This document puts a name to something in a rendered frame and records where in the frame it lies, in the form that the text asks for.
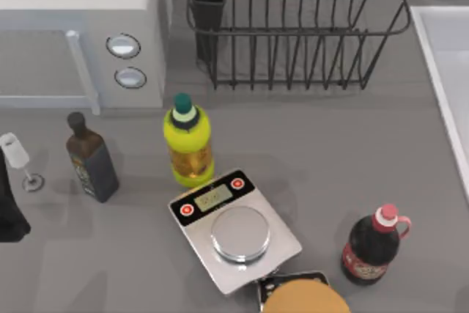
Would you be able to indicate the yellow-green bottle with green cap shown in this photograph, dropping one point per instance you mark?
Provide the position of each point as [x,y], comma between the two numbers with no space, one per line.
[189,151]

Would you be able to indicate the silver kitchen scale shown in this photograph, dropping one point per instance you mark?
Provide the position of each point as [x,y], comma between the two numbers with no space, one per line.
[234,232]

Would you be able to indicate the round microwave knob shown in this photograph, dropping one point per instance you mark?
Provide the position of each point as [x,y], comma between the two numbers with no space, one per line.
[123,45]
[130,77]

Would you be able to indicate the black cutlery holder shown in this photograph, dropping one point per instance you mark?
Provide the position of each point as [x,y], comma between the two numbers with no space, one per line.
[208,1]

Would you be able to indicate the dark square bottle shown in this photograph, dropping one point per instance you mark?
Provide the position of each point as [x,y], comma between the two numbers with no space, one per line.
[91,161]

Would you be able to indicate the black and silver tray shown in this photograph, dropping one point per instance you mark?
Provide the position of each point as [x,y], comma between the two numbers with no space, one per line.
[267,285]

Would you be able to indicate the brown round bread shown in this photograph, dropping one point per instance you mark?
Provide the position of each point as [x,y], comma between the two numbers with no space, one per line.
[306,298]

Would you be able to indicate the clear wine glass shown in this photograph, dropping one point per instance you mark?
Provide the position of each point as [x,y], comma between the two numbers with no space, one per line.
[16,155]

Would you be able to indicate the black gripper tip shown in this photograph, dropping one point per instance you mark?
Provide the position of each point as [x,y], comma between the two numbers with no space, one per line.
[9,214]

